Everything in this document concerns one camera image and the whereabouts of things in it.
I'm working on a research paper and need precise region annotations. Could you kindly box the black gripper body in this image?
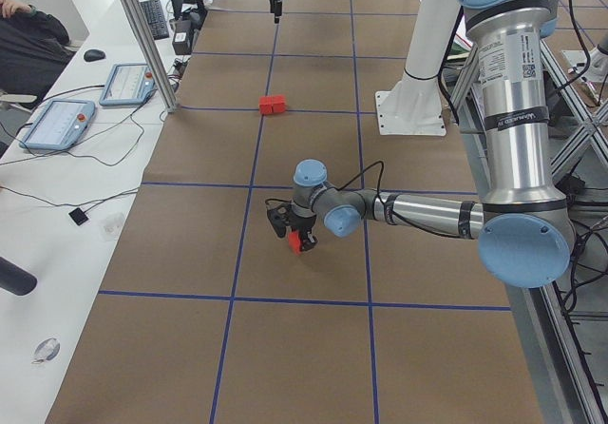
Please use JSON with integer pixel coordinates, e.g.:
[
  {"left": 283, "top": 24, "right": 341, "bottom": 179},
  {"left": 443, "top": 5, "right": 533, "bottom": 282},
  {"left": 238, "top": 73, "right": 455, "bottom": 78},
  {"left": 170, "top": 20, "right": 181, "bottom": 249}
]
[{"left": 289, "top": 213, "right": 316, "bottom": 240}]

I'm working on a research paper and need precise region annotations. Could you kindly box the red block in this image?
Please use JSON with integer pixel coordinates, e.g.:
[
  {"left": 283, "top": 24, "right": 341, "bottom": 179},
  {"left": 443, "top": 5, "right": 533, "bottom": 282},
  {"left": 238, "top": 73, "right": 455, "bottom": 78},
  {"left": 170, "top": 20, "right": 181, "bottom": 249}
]
[
  {"left": 258, "top": 96, "right": 274, "bottom": 115},
  {"left": 269, "top": 94, "right": 287, "bottom": 114},
  {"left": 288, "top": 230, "right": 303, "bottom": 255}
]

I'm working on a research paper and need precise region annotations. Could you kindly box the black power adapter box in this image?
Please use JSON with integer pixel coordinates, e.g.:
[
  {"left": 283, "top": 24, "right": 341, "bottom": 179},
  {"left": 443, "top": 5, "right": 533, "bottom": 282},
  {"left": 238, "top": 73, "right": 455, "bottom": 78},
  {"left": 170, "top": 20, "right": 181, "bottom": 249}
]
[{"left": 172, "top": 19, "right": 193, "bottom": 56}]

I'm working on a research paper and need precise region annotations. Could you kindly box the black keyboard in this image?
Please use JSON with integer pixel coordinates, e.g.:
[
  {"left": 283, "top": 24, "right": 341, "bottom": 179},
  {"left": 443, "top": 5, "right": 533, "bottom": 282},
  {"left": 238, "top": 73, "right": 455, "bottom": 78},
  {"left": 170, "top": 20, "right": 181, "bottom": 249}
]
[{"left": 140, "top": 0, "right": 170, "bottom": 40}]

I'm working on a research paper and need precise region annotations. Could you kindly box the far teach pendant tablet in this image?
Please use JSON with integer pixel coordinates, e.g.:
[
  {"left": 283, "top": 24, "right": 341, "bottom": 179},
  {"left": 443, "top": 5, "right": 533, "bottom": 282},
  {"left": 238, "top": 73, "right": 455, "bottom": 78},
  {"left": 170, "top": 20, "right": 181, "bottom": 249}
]
[{"left": 99, "top": 63, "right": 156, "bottom": 107}]

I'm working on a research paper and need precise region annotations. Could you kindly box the teach pendant tablet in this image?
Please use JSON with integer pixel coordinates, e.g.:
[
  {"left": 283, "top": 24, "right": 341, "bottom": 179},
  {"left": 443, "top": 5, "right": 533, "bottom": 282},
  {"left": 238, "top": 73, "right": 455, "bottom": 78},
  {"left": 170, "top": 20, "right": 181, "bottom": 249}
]
[
  {"left": 19, "top": 99, "right": 97, "bottom": 151},
  {"left": 99, "top": 63, "right": 156, "bottom": 107}
]

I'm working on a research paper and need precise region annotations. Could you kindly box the black computer mouse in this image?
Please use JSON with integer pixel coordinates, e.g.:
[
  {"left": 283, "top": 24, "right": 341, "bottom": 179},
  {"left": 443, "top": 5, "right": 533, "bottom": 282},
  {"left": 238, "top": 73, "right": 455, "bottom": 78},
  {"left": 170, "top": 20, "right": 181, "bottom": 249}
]
[{"left": 83, "top": 48, "right": 106, "bottom": 63}]

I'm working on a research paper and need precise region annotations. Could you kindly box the small black square device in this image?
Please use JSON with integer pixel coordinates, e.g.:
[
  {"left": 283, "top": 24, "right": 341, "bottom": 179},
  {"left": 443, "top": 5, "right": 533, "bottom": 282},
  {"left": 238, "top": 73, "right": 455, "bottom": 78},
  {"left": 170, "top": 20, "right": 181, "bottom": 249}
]
[{"left": 68, "top": 207, "right": 89, "bottom": 226}]

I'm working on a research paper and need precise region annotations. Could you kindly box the seated person in black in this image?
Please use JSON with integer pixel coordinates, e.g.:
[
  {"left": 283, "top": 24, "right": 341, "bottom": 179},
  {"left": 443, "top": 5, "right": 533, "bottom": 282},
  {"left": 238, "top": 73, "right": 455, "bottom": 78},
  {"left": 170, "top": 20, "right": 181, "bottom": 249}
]
[{"left": 1, "top": 0, "right": 75, "bottom": 108}]

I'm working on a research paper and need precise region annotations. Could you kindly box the near teach pendant tablet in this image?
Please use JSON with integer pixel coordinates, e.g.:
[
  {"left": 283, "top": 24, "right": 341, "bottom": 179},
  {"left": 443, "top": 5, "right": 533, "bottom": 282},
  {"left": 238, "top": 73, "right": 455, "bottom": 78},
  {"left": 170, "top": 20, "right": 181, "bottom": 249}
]
[{"left": 19, "top": 99, "right": 97, "bottom": 151}]

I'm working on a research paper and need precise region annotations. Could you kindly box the clear tape roll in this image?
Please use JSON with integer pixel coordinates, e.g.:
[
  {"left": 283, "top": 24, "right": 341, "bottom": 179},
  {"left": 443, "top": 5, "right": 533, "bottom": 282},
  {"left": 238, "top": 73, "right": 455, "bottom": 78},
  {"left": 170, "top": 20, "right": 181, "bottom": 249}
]
[{"left": 31, "top": 337, "right": 61, "bottom": 365}]

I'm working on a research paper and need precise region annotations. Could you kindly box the black chair armrest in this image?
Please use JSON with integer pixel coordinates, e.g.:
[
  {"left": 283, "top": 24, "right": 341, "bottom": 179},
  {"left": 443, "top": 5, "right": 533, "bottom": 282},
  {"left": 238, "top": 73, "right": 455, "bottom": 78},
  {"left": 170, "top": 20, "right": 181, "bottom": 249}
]
[{"left": 0, "top": 258, "right": 37, "bottom": 296}]

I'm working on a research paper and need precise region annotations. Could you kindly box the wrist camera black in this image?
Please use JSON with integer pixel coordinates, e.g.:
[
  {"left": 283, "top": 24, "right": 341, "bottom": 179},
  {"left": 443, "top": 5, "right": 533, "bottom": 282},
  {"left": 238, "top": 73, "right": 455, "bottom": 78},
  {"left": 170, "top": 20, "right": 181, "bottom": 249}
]
[{"left": 264, "top": 198, "right": 291, "bottom": 239}]

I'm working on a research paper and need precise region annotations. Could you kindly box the aluminium frame post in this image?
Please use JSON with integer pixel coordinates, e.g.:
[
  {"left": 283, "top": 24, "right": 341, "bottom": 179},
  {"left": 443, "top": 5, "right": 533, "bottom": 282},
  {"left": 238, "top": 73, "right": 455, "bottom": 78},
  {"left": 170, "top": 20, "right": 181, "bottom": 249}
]
[{"left": 120, "top": 0, "right": 178, "bottom": 113}]

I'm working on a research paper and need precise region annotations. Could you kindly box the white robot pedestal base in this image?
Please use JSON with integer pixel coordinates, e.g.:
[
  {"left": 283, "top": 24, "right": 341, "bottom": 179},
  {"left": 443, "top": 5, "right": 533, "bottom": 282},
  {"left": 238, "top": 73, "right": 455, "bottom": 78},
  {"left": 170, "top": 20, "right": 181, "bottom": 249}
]
[{"left": 375, "top": 0, "right": 462, "bottom": 137}]

